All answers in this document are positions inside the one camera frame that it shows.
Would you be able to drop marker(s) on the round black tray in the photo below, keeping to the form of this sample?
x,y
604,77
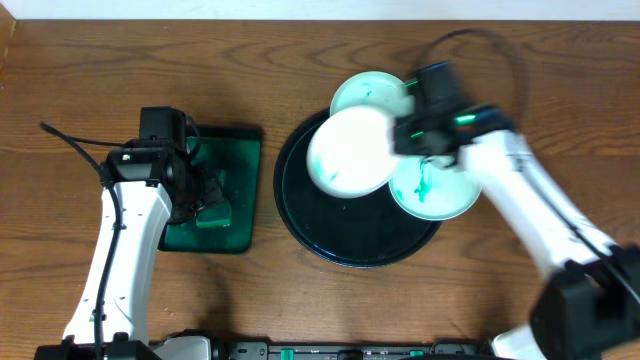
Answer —
x,y
365,232

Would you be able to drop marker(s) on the white plate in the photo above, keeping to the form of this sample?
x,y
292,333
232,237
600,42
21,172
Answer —
x,y
351,153

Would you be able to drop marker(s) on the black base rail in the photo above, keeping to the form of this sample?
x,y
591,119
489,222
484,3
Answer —
x,y
198,345

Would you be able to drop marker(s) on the green sponge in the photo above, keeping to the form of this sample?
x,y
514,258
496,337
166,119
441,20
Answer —
x,y
217,215

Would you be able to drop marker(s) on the green rectangular tray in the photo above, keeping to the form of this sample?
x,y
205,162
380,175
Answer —
x,y
237,151

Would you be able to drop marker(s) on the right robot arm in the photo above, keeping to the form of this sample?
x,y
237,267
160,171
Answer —
x,y
590,302

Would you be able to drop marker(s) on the mint plate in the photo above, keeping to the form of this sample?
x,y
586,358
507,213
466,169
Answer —
x,y
433,188
374,88

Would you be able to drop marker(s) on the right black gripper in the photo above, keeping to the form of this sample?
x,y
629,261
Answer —
x,y
402,142

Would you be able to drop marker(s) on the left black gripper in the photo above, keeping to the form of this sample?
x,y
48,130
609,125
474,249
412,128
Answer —
x,y
198,191

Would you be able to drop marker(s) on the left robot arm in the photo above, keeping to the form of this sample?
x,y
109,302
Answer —
x,y
147,193

